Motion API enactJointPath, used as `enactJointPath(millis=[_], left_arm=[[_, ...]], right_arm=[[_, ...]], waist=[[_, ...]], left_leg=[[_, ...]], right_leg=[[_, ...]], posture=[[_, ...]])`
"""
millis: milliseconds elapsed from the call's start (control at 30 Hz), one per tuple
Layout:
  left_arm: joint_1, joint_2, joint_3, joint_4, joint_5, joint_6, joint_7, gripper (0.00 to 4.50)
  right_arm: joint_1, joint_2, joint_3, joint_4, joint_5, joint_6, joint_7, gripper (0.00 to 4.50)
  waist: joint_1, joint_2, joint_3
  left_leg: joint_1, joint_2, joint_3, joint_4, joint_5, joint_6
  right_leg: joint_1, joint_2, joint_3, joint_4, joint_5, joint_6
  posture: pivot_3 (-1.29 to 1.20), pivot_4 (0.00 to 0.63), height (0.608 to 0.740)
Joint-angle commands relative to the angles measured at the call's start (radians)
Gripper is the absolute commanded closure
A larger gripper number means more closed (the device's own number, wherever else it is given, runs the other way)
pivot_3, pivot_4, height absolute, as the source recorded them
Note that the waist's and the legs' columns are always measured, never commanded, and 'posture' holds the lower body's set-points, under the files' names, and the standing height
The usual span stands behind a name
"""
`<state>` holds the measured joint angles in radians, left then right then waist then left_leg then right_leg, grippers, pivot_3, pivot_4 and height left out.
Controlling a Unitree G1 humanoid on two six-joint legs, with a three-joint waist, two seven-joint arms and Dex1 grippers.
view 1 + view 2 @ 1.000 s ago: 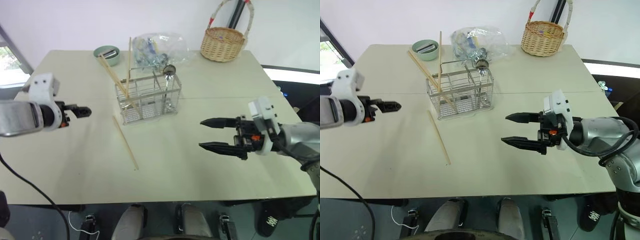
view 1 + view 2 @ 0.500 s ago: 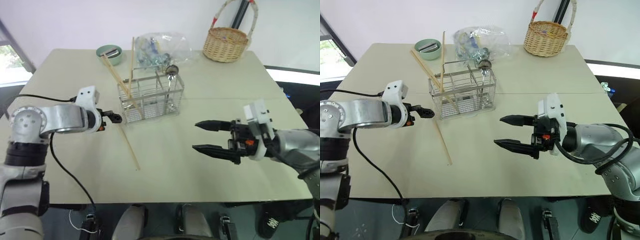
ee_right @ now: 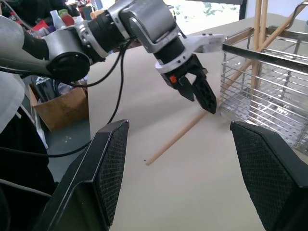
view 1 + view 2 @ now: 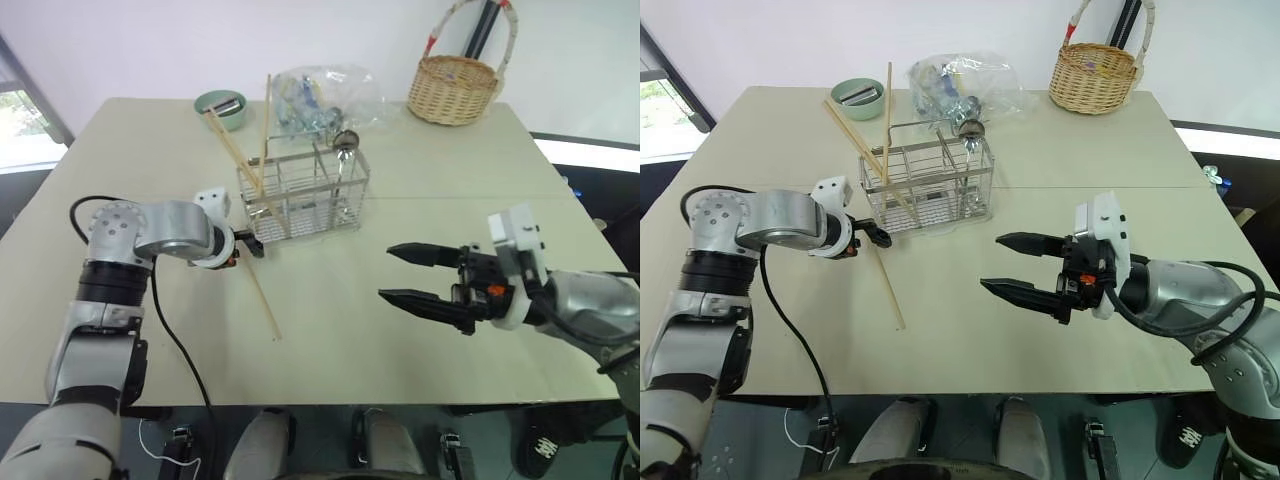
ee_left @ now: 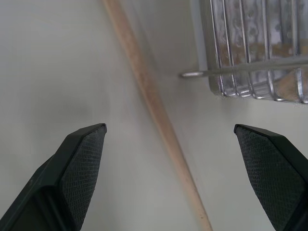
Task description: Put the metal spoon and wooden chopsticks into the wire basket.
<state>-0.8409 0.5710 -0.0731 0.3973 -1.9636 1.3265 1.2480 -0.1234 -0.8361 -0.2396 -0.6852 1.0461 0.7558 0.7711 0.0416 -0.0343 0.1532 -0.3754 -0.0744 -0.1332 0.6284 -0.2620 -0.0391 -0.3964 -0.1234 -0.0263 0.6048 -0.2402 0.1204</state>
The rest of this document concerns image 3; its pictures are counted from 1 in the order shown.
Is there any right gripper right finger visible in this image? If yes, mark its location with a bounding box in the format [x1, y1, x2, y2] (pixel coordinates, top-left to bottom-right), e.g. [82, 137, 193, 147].
[230, 120, 308, 231]

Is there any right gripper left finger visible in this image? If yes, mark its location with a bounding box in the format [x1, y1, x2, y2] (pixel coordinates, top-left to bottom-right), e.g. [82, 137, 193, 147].
[32, 119, 130, 231]

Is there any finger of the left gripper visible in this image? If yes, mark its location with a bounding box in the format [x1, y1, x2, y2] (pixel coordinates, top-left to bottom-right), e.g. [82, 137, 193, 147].
[177, 76, 195, 102]
[192, 76, 217, 115]

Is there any brown cardboard box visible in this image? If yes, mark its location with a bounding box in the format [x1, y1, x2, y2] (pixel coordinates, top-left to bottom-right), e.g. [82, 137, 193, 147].
[28, 82, 90, 133]

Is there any black bag with white print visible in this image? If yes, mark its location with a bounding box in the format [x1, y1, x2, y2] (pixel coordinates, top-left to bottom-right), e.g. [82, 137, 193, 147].
[35, 75, 62, 103]

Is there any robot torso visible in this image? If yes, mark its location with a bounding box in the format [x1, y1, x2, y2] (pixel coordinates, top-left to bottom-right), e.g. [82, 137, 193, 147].
[0, 71, 58, 231]

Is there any white plastic bottle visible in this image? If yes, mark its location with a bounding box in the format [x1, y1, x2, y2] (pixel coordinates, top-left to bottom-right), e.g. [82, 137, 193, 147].
[49, 10, 66, 30]

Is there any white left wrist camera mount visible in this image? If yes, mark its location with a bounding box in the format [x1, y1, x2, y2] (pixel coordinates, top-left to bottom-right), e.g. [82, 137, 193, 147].
[154, 33, 229, 75]

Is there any grey cable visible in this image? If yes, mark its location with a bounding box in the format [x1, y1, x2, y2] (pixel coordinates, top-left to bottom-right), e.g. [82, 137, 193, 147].
[0, 178, 53, 198]

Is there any black cable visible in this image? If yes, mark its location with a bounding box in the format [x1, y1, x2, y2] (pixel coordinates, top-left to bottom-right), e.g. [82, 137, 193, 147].
[0, 48, 126, 88]
[0, 39, 132, 159]

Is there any white metal frame leg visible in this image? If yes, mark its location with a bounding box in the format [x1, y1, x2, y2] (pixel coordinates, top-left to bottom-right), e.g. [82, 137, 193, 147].
[30, 105, 49, 149]

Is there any metal wire basket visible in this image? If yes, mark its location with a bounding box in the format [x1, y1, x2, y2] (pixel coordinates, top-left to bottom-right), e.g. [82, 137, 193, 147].
[219, 25, 308, 154]

